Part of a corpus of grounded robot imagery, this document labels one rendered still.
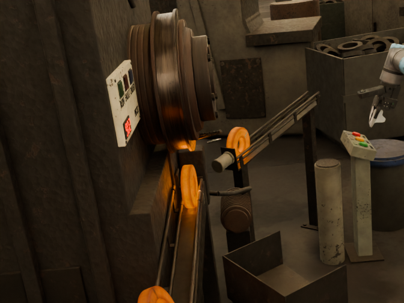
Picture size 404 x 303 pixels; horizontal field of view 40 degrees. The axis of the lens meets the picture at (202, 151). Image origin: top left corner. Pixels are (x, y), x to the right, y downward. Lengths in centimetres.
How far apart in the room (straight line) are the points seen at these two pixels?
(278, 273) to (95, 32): 84
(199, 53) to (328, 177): 111
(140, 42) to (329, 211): 137
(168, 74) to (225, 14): 291
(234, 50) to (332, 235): 222
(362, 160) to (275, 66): 199
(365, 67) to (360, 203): 143
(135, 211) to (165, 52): 48
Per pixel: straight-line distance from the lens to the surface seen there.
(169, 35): 169
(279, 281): 163
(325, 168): 261
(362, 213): 279
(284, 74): 452
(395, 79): 253
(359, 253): 289
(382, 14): 590
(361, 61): 394
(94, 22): 138
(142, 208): 152
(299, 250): 297
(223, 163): 231
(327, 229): 274
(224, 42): 456
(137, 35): 176
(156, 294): 136
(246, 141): 246
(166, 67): 165
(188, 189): 190
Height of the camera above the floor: 149
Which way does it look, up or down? 19 degrees down
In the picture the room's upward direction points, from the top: 8 degrees counter-clockwise
